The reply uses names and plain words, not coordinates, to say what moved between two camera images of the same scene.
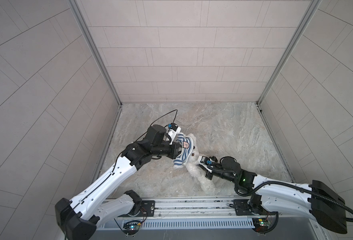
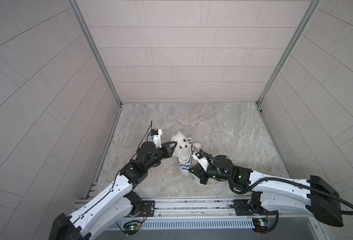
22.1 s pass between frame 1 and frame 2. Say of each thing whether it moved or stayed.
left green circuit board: stayed
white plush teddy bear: moved
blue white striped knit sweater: stayed
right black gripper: stayed
